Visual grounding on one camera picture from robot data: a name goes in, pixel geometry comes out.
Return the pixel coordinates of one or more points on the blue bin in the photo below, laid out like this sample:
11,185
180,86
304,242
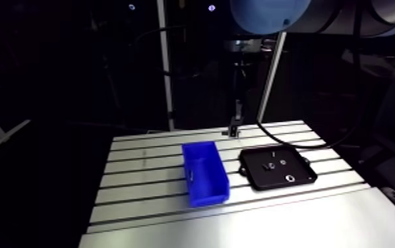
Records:
204,176

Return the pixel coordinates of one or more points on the black tray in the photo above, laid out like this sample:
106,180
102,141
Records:
270,178

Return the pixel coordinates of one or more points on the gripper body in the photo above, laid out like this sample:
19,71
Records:
235,125

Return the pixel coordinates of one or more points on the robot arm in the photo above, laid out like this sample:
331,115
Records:
270,15

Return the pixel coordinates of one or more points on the steel bearing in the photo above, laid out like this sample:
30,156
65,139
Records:
282,161

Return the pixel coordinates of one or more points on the steel bolt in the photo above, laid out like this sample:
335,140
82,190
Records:
266,167

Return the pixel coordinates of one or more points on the white post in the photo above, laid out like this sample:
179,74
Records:
270,79
166,69

